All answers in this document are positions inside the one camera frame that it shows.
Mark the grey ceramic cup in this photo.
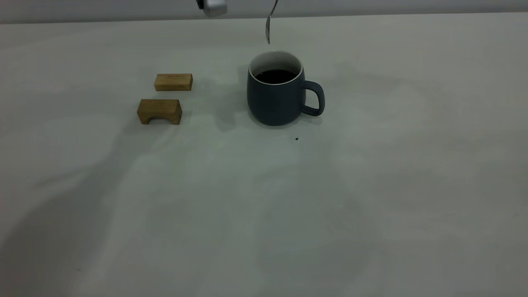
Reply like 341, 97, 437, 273
246, 50, 326, 127

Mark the pink handled metal spoon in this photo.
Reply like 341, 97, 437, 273
265, 0, 279, 45

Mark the dark coffee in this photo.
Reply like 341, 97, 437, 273
255, 69, 298, 85

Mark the flat wooden block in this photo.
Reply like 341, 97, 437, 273
154, 73, 193, 92

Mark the arched wooden block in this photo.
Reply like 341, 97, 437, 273
137, 99, 183, 125

